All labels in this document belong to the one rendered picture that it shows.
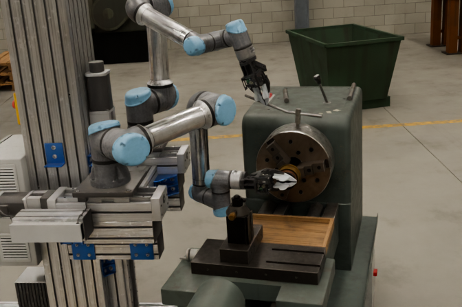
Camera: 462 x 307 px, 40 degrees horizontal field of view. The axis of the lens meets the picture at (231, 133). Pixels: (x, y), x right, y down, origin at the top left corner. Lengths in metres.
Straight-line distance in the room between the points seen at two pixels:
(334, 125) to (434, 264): 1.71
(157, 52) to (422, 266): 2.22
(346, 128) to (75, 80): 1.13
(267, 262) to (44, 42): 1.15
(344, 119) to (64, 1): 1.23
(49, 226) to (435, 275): 2.50
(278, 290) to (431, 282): 2.02
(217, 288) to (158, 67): 1.40
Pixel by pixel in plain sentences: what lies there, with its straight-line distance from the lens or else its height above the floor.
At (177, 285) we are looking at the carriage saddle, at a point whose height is 0.92.
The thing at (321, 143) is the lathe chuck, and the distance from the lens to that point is 2.64.
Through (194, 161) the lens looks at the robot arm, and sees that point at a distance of 2.63.
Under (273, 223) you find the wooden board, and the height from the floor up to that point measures 0.88.
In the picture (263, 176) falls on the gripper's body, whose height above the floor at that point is 1.12.
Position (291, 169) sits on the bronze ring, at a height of 1.11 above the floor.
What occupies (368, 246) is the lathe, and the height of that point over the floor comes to 0.54.
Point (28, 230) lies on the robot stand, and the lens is 2.42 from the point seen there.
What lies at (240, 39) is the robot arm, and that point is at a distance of 2.52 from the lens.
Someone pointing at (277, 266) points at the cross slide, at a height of 0.97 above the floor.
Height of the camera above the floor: 2.00
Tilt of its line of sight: 17 degrees down
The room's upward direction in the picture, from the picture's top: 4 degrees counter-clockwise
